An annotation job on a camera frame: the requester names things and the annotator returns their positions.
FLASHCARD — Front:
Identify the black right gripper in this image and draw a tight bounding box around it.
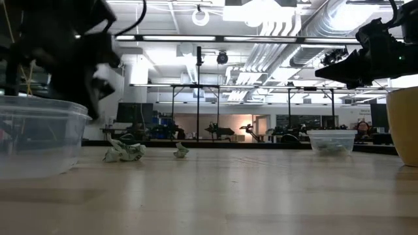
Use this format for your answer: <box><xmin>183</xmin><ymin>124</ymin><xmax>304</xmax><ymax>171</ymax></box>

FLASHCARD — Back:
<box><xmin>314</xmin><ymin>18</ymin><xmax>418</xmax><ymax>90</ymax></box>

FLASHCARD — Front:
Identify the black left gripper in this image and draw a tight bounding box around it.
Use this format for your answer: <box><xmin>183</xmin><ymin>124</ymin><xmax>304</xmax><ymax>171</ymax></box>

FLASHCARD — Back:
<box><xmin>9</xmin><ymin>29</ymin><xmax>122</xmax><ymax>121</ymax></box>

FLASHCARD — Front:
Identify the black computer monitor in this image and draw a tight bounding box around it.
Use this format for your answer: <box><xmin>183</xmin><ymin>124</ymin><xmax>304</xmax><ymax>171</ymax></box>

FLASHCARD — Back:
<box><xmin>116</xmin><ymin>102</ymin><xmax>154</xmax><ymax>125</ymax></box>

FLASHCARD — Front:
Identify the person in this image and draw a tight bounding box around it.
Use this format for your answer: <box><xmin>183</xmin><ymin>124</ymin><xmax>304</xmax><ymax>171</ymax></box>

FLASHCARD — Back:
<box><xmin>355</xmin><ymin>120</ymin><xmax>373</xmax><ymax>142</ymax></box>

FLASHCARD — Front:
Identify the clear plastic container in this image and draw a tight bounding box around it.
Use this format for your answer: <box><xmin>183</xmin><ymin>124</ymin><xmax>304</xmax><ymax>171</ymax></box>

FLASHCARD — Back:
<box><xmin>306</xmin><ymin>129</ymin><xmax>359</xmax><ymax>157</ymax></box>
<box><xmin>0</xmin><ymin>95</ymin><xmax>93</xmax><ymax>180</ymax></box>

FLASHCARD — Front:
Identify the crumpled green white packet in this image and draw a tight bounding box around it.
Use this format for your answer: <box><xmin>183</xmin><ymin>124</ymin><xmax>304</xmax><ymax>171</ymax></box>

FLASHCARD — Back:
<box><xmin>103</xmin><ymin>137</ymin><xmax>147</xmax><ymax>163</ymax></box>

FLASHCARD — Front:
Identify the yellow plastic cup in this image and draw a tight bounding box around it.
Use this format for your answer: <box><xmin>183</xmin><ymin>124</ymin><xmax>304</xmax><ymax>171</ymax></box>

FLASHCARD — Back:
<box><xmin>385</xmin><ymin>86</ymin><xmax>418</xmax><ymax>168</ymax></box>

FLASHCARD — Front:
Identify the black tripod stand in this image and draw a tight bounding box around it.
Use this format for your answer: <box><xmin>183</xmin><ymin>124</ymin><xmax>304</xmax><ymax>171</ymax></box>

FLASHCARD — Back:
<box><xmin>195</xmin><ymin>45</ymin><xmax>203</xmax><ymax>143</ymax></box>

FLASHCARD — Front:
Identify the black background rig frame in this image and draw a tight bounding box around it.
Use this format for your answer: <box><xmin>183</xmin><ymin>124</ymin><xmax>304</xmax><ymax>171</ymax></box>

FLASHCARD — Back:
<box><xmin>286</xmin><ymin>86</ymin><xmax>336</xmax><ymax>132</ymax></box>
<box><xmin>169</xmin><ymin>83</ymin><xmax>222</xmax><ymax>142</ymax></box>

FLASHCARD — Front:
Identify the white ring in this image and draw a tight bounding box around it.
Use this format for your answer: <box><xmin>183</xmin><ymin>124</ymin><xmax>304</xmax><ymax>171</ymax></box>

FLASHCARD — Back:
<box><xmin>191</xmin><ymin>8</ymin><xmax>210</xmax><ymax>27</ymax></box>

